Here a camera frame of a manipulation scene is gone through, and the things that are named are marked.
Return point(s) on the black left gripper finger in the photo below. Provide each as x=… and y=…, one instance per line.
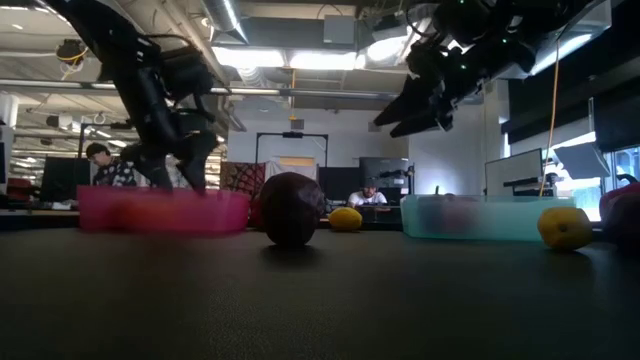
x=152, y=167
x=197, y=160

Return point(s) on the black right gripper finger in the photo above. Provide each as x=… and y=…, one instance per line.
x=412, y=100
x=425, y=124

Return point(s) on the dark red apple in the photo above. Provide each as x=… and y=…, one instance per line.
x=292, y=210

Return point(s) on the yellow lemon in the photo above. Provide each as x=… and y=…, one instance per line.
x=345, y=219
x=565, y=228

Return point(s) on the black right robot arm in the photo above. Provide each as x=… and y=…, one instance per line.
x=500, y=30

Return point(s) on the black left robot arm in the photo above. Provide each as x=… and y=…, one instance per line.
x=135, y=85

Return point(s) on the person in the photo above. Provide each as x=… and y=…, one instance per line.
x=367, y=197
x=112, y=172

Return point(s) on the patterned red cloth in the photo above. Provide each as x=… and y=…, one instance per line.
x=242, y=177

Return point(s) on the black monitor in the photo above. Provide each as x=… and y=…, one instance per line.
x=65, y=177
x=382, y=172

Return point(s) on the pink plastic basket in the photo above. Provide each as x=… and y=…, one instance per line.
x=95, y=212

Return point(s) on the white cloth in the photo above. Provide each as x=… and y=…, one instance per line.
x=292, y=166

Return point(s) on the ceiling light panel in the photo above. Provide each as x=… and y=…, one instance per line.
x=322, y=61
x=248, y=57

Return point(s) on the grey-backed monitor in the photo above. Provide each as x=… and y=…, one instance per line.
x=515, y=170

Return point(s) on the black partition panel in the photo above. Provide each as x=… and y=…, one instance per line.
x=337, y=182

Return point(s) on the horizontal grey pipe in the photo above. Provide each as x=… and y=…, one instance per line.
x=300, y=92

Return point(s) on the teal plastic basket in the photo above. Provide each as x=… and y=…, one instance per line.
x=500, y=220

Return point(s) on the red bin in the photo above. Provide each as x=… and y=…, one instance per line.
x=20, y=187

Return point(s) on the tilted grey panel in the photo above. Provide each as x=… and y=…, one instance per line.
x=582, y=160

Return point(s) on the black table mat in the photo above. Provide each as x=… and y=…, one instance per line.
x=320, y=300

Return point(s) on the black stand frame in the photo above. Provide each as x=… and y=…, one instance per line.
x=292, y=134

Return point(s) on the round silver duct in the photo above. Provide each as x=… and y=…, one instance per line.
x=225, y=15

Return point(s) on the rectangular metal duct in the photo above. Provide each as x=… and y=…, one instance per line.
x=575, y=45

